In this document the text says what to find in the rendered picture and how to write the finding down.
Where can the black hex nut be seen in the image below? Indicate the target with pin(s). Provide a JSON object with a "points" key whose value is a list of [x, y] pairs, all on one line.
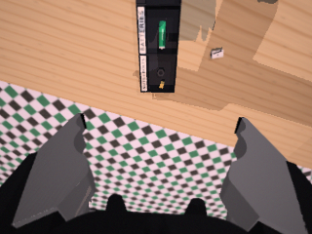
{"points": [[160, 72]]}

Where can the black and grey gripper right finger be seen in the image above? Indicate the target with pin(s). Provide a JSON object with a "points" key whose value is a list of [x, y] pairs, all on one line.
{"points": [[263, 192]]}

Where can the black rack of three labelled bins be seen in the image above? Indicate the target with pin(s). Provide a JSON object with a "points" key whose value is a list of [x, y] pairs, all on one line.
{"points": [[151, 58]]}

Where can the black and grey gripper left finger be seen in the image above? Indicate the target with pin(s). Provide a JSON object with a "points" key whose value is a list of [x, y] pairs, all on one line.
{"points": [[50, 186]]}

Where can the green battery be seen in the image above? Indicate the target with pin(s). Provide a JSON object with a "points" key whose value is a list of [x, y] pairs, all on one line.
{"points": [[162, 34]]}

